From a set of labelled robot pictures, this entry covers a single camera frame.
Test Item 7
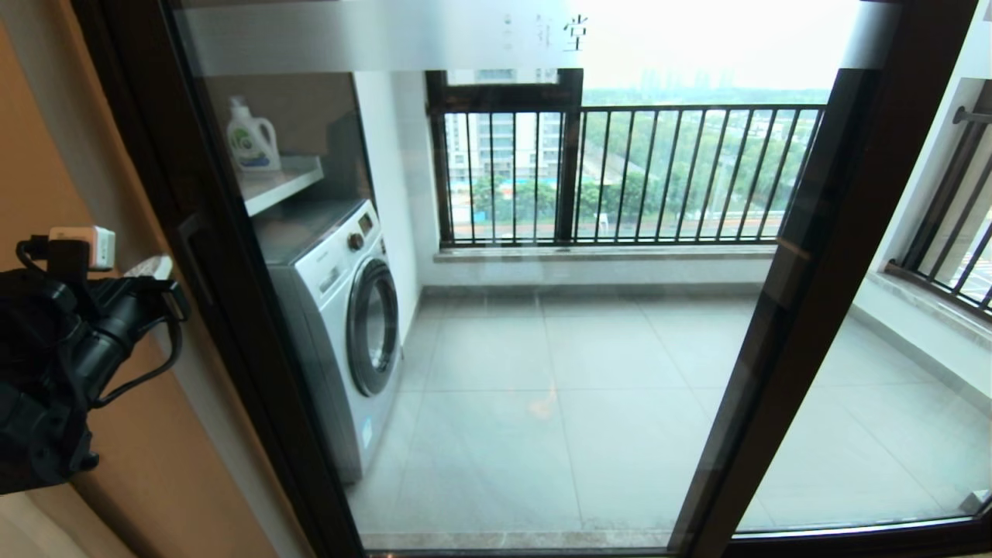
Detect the dark framed sliding glass door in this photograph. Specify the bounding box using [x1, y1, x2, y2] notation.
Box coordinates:
[70, 0, 983, 558]

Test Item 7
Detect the white shelf board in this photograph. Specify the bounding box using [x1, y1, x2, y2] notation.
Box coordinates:
[234, 155, 325, 217]

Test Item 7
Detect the white front-load washing machine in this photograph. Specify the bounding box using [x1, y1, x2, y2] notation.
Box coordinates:
[252, 197, 403, 484]

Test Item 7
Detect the white detergent bottle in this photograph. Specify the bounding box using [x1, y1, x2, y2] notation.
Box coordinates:
[226, 95, 282, 172]

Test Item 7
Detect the beige curtain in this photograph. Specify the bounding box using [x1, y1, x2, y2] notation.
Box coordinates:
[0, 484, 136, 558]

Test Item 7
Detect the stone window sill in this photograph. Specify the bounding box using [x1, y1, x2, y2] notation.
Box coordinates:
[434, 243, 777, 264]
[866, 267, 992, 346]

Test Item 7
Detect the black balcony railing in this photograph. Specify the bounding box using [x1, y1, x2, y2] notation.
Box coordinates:
[429, 102, 827, 248]

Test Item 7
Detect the black side railing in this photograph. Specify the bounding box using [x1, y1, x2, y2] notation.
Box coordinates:
[885, 77, 992, 320]

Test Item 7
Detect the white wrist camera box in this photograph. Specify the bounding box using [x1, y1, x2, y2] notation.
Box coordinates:
[48, 226, 117, 272]

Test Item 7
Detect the thin black camera cable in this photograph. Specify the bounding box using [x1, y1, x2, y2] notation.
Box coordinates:
[89, 314, 185, 409]

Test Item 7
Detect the dark window frame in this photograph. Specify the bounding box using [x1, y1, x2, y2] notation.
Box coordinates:
[424, 67, 584, 246]

